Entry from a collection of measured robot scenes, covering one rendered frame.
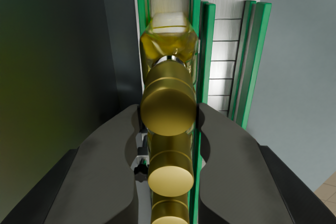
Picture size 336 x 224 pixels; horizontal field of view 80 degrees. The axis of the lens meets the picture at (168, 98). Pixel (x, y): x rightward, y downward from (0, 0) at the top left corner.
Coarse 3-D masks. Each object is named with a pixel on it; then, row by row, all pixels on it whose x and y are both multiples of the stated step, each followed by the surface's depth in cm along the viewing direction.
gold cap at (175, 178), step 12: (156, 144) 16; (168, 144) 16; (180, 144) 16; (156, 156) 15; (168, 156) 14; (180, 156) 15; (156, 168) 14; (168, 168) 14; (180, 168) 14; (192, 168) 15; (156, 180) 14; (168, 180) 14; (180, 180) 14; (192, 180) 14; (156, 192) 15; (168, 192) 15; (180, 192) 15
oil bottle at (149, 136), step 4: (148, 132) 25; (148, 136) 24; (192, 136) 25; (148, 140) 24; (192, 140) 24; (148, 144) 24; (192, 144) 24; (148, 148) 24; (192, 148) 25; (148, 152) 24; (148, 156) 25
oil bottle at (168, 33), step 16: (160, 16) 29; (176, 16) 29; (144, 32) 19; (160, 32) 19; (176, 32) 19; (192, 32) 19; (144, 48) 18; (160, 48) 17; (176, 48) 17; (192, 48) 18; (144, 64) 18; (192, 64) 18; (144, 80) 19; (192, 80) 19
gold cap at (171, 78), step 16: (160, 64) 14; (176, 64) 14; (160, 80) 12; (176, 80) 12; (144, 96) 11; (160, 96) 11; (176, 96) 11; (192, 96) 12; (144, 112) 12; (160, 112) 12; (176, 112) 12; (192, 112) 12; (160, 128) 12; (176, 128) 12
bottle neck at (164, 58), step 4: (164, 56) 17; (168, 56) 17; (172, 56) 17; (156, 60) 17; (160, 60) 16; (164, 60) 16; (168, 60) 16; (172, 60) 16; (176, 60) 16; (180, 60) 17; (184, 64) 17
